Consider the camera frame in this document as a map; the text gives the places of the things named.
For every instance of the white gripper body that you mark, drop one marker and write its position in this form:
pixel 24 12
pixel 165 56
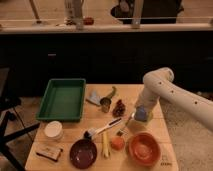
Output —
pixel 147 99

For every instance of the blue sponge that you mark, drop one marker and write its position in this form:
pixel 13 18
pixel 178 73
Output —
pixel 140 114

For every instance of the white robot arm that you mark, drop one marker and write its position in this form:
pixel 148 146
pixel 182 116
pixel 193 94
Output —
pixel 159 83

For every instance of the green plastic cup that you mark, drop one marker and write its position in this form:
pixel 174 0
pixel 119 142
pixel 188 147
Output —
pixel 149 118

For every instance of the small metal cup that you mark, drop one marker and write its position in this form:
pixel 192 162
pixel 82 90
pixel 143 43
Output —
pixel 105 104

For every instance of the brown pine cone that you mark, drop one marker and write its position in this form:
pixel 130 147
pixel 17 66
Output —
pixel 119 109

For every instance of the green chili pepper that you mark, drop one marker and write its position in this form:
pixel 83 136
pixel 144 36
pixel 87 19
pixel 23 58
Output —
pixel 112 93

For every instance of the metal fork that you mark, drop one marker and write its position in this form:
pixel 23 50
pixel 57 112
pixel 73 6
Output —
pixel 121 131

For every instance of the grey folded cloth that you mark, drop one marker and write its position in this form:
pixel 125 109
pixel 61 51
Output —
pixel 94 98

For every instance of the orange bowl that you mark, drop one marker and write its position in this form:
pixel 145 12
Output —
pixel 144 149

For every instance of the orange fruit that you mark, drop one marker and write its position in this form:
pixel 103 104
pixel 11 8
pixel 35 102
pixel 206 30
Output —
pixel 117 143

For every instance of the black white brush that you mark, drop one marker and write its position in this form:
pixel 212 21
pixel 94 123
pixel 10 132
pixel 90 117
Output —
pixel 89 134

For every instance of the green plastic tray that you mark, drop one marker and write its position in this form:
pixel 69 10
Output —
pixel 63 100

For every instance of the red object on counter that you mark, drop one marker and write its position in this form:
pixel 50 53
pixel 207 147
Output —
pixel 88 21

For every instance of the white round container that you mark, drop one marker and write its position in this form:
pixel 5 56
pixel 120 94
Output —
pixel 54 130

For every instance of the wooden block eraser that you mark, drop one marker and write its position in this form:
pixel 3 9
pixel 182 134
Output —
pixel 50 152

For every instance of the black chair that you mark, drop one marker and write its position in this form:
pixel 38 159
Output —
pixel 4 139

